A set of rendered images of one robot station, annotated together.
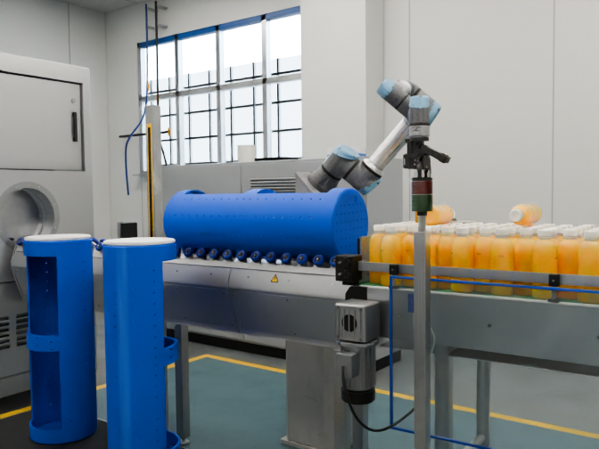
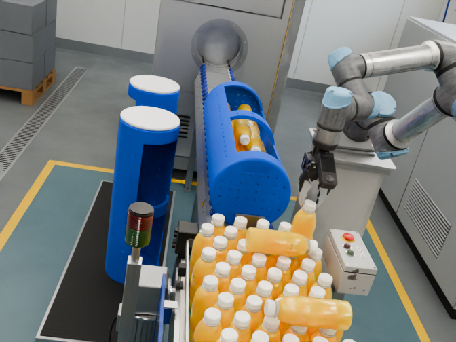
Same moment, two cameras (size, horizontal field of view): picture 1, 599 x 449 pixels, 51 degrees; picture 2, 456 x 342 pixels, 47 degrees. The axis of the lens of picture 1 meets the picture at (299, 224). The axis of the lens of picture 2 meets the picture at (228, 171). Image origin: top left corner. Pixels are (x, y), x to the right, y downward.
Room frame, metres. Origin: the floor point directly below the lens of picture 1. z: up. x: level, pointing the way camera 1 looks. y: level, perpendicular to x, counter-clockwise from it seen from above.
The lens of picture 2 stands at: (1.24, -1.30, 1.94)
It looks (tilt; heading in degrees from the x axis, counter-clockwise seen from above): 26 degrees down; 47
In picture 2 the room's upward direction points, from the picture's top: 12 degrees clockwise
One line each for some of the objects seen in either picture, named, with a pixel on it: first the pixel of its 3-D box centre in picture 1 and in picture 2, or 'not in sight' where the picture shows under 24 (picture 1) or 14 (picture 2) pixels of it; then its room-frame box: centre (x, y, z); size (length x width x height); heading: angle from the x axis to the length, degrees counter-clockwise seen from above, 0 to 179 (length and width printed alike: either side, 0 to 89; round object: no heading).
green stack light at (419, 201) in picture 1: (422, 202); (138, 233); (1.86, -0.36, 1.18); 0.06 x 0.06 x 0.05
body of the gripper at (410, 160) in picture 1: (417, 153); (319, 158); (2.40, -0.45, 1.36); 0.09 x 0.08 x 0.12; 55
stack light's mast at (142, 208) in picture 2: (422, 204); (138, 234); (1.86, -0.36, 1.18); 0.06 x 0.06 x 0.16
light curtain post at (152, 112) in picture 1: (156, 260); (270, 121); (3.49, 0.79, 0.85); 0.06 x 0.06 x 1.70; 56
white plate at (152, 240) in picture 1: (139, 240); (150, 117); (2.51, 0.64, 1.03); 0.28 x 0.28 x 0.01
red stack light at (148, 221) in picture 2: (422, 187); (140, 218); (1.86, -0.36, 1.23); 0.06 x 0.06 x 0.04
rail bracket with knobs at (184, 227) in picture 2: (349, 269); (187, 239); (2.19, -0.17, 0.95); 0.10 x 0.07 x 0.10; 146
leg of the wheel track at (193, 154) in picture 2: not in sight; (193, 153); (3.47, 1.47, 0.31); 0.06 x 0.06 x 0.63; 56
